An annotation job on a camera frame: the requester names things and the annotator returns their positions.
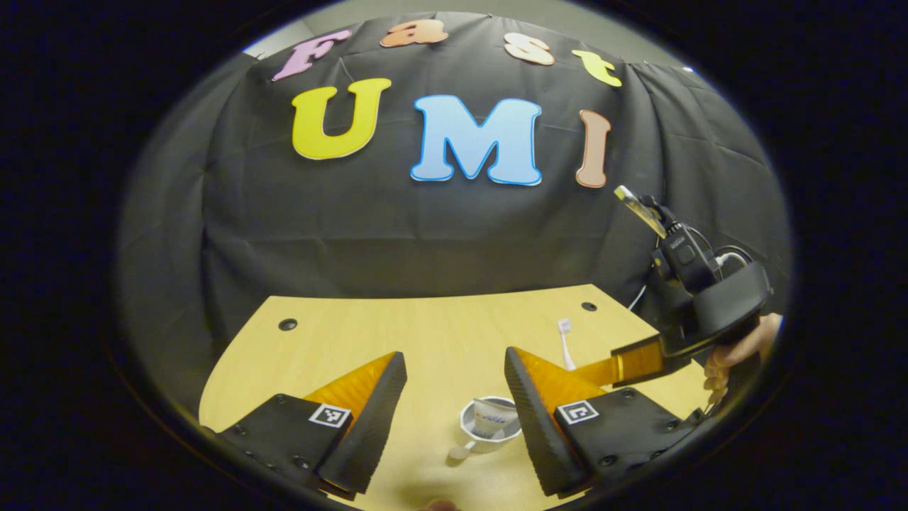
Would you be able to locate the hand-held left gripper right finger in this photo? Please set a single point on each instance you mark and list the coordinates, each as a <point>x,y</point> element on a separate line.
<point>528,419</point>

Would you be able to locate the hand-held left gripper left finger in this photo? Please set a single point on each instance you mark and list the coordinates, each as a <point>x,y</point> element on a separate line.
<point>372,426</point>

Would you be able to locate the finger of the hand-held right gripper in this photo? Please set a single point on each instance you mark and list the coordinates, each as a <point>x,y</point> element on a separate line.
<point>635,363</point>

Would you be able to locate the white toothpaste tube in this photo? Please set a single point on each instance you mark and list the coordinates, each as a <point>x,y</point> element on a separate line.
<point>493,419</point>

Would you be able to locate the white toothbrush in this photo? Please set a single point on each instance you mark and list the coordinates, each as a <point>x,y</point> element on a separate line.
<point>565,344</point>

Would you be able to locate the light wooden desktop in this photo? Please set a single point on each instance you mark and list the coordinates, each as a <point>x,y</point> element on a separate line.
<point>440,333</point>

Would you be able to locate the black backdrop cloth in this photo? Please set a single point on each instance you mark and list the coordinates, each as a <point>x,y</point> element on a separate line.
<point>425,234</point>

